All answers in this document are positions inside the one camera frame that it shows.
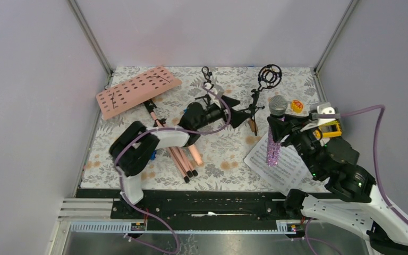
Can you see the yellow window frame brick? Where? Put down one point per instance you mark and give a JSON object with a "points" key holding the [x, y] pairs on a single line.
{"points": [[329, 130]]}

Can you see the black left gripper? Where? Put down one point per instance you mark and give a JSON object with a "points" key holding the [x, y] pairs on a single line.
{"points": [[237, 117]]}

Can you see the sheet music page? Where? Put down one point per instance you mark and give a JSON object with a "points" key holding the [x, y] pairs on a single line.
{"points": [[288, 173]]}

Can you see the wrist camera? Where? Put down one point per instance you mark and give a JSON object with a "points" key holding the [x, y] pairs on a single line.
{"points": [[214, 91], [323, 114]]}

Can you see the small black tripod stand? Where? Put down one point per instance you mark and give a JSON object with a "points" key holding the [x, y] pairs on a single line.
{"points": [[207, 74]]}

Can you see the grey slotted cable duct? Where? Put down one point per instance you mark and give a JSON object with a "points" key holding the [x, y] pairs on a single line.
{"points": [[191, 226]]}

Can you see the floral patterned table mat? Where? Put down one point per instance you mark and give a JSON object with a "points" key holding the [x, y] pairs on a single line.
{"points": [[223, 153]]}

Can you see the small wooden block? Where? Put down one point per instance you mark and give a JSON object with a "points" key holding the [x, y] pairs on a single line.
{"points": [[252, 125]]}

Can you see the yellow flower toy block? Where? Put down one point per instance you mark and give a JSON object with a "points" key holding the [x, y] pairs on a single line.
{"points": [[296, 106]]}

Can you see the pink microphone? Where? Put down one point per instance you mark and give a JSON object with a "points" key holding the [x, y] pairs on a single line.
{"points": [[195, 154]]}

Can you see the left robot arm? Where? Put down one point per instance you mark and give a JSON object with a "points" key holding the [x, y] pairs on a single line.
{"points": [[133, 148]]}

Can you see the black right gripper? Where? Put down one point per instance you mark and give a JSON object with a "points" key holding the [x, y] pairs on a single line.
{"points": [[291, 126]]}

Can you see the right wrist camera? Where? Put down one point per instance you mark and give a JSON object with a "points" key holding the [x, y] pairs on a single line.
{"points": [[323, 114]]}

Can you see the pink music stand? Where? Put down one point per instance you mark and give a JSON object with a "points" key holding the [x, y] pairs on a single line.
{"points": [[122, 104]]}

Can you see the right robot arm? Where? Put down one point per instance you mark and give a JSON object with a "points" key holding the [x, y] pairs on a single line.
{"points": [[335, 163]]}

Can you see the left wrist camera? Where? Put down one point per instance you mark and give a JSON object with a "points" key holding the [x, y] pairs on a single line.
{"points": [[214, 91]]}

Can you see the blue toy car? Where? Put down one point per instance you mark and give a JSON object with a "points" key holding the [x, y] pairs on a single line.
{"points": [[153, 155]]}

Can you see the purple glitter microphone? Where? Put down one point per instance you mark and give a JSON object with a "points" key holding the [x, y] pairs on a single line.
{"points": [[277, 107]]}

